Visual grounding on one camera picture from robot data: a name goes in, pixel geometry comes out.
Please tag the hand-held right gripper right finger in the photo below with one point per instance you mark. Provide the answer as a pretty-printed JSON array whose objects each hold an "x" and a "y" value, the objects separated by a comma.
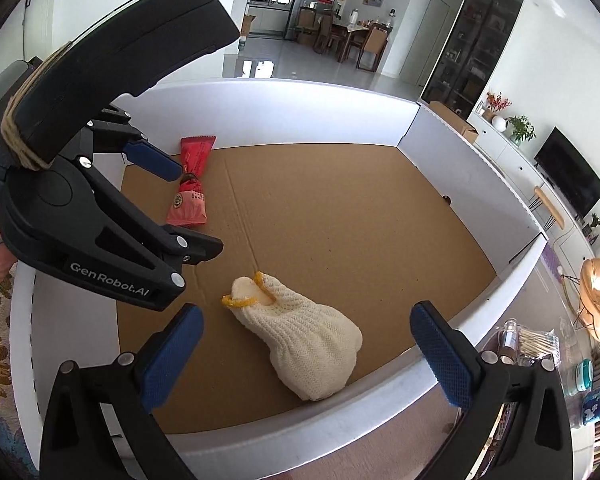
[{"x": 442, "y": 360}]

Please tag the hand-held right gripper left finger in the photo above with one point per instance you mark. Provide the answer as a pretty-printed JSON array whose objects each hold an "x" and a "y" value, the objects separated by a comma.
[{"x": 172, "y": 360}]

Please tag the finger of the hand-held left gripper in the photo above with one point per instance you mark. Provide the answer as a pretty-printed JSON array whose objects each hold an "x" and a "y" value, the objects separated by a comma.
[
  {"x": 152, "y": 160},
  {"x": 205, "y": 248}
]

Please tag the red snack packet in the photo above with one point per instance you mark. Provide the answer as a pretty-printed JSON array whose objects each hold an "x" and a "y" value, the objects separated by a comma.
[{"x": 190, "y": 205}]

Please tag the silver cosmetic bottle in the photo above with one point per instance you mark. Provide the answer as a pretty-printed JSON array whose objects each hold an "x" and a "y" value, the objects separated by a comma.
[{"x": 509, "y": 342}]

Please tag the cotton swab pack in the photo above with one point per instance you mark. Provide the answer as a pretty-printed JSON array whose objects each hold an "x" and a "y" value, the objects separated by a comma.
[{"x": 540, "y": 345}]

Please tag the white cardboard container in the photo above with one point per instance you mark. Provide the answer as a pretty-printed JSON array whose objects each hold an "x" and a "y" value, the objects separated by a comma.
[{"x": 330, "y": 210}]

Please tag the cream knitted glove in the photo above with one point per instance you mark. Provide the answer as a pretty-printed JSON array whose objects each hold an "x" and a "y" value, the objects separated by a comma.
[{"x": 310, "y": 340}]

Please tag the teal and white cream jar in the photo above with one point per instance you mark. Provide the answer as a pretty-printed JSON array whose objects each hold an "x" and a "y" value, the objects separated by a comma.
[{"x": 584, "y": 375}]

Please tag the purple floor mat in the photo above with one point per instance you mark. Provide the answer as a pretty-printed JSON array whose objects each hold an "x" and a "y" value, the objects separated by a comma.
[{"x": 550, "y": 262}]

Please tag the orange rocking chair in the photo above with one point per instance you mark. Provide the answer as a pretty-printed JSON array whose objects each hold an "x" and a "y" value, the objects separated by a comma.
[{"x": 592, "y": 280}]

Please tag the wooden bench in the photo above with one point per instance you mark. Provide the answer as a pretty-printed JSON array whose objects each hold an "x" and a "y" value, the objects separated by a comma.
[{"x": 550, "y": 207}]

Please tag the small potted plant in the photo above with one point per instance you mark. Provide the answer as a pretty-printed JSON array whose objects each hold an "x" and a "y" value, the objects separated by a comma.
[{"x": 594, "y": 221}]

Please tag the white television cabinet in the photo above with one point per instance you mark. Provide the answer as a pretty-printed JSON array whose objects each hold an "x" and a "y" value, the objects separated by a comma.
[{"x": 510, "y": 160}]

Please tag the black flat television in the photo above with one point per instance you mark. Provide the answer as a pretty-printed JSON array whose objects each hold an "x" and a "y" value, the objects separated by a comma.
[{"x": 570, "y": 175}]

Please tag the dining table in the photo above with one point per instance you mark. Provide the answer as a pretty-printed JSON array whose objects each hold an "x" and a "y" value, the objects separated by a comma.
[{"x": 360, "y": 30}]

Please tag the brown cardboard box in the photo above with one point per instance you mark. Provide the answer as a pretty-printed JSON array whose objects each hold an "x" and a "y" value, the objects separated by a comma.
[{"x": 455, "y": 120}]

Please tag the wooden dining chair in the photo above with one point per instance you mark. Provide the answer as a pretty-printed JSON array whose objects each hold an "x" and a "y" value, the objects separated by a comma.
[{"x": 372, "y": 45}]

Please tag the green potted plant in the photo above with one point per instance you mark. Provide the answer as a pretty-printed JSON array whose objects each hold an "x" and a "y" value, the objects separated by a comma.
[{"x": 520, "y": 130}]

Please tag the white round vase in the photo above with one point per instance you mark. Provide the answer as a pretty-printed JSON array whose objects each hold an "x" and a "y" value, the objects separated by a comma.
[{"x": 498, "y": 123}]

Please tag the red flower arrangement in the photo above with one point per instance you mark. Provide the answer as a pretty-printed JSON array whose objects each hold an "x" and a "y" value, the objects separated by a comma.
[{"x": 497, "y": 102}]

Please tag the white door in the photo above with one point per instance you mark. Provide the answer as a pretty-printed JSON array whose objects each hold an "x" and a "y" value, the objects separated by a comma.
[{"x": 425, "y": 40}]

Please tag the dark glass display cabinet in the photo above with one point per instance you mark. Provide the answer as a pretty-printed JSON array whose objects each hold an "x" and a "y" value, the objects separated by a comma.
[{"x": 470, "y": 45}]

